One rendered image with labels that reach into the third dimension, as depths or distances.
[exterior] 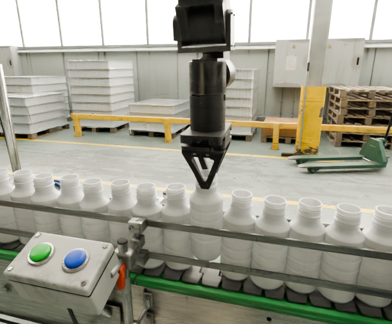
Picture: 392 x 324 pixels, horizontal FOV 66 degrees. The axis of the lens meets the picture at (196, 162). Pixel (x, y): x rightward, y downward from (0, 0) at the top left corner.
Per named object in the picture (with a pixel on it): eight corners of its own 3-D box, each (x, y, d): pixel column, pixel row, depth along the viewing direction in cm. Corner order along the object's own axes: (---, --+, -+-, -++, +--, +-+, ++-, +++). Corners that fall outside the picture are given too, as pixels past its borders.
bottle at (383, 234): (343, 290, 53) (358, 206, 49) (366, 280, 56) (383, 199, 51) (374, 314, 48) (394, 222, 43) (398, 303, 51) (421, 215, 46)
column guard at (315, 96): (317, 152, 508) (325, 85, 475) (319, 158, 477) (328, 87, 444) (292, 151, 518) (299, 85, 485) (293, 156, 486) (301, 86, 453)
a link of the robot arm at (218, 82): (183, 54, 43) (222, 53, 42) (196, 54, 50) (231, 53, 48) (184, 102, 46) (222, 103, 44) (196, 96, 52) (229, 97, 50)
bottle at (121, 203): (146, 251, 65) (142, 179, 60) (130, 267, 60) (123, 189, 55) (124, 244, 67) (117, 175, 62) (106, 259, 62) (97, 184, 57)
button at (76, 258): (90, 255, 45) (88, 249, 44) (80, 272, 42) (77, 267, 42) (73, 252, 45) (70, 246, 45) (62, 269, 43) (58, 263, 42)
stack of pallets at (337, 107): (322, 132, 662) (328, 85, 631) (377, 135, 635) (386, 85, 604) (331, 146, 546) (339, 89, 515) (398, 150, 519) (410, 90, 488)
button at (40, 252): (56, 249, 46) (53, 243, 45) (44, 265, 44) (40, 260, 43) (40, 246, 47) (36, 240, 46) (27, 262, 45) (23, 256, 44)
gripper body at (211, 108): (231, 132, 53) (232, 90, 51) (221, 149, 44) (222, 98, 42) (196, 130, 55) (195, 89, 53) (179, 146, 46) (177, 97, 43)
